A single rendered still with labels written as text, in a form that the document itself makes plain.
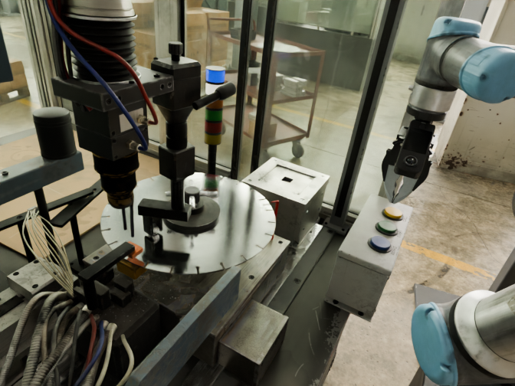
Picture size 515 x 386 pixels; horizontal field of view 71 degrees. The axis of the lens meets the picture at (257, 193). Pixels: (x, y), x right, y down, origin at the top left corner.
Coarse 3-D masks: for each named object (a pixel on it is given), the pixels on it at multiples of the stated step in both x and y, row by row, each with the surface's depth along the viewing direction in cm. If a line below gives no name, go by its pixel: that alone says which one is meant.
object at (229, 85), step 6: (228, 84) 53; (234, 84) 53; (216, 90) 52; (222, 90) 52; (228, 90) 53; (234, 90) 53; (204, 96) 51; (210, 96) 51; (216, 96) 52; (222, 96) 52; (228, 96) 53; (198, 102) 50; (204, 102) 50; (210, 102) 51; (198, 108) 50
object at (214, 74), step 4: (208, 68) 85; (212, 68) 85; (216, 68) 86; (220, 68) 86; (224, 68) 87; (208, 72) 85; (212, 72) 85; (216, 72) 85; (220, 72) 85; (224, 72) 86; (208, 76) 86; (212, 76) 85; (216, 76) 85; (220, 76) 85; (224, 76) 87; (208, 80) 86; (212, 80) 86; (216, 80) 86; (220, 80) 86; (224, 80) 87
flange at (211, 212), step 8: (200, 200) 71; (208, 200) 74; (200, 208) 69; (208, 208) 71; (216, 208) 72; (192, 216) 68; (200, 216) 69; (208, 216) 69; (216, 216) 69; (176, 224) 66; (184, 224) 66; (192, 224) 66; (200, 224) 67; (208, 224) 68
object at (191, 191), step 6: (192, 180) 72; (192, 186) 69; (168, 192) 67; (186, 192) 67; (192, 192) 67; (198, 192) 68; (204, 192) 69; (210, 192) 69; (216, 192) 69; (186, 198) 68; (192, 198) 66; (198, 198) 69; (192, 204) 65
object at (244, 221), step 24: (144, 192) 76; (240, 192) 79; (120, 216) 68; (240, 216) 72; (264, 216) 73; (120, 240) 62; (144, 240) 63; (168, 240) 63; (192, 240) 64; (216, 240) 65; (240, 240) 65; (264, 240) 66; (144, 264) 58; (168, 264) 58; (192, 264) 59; (216, 264) 60
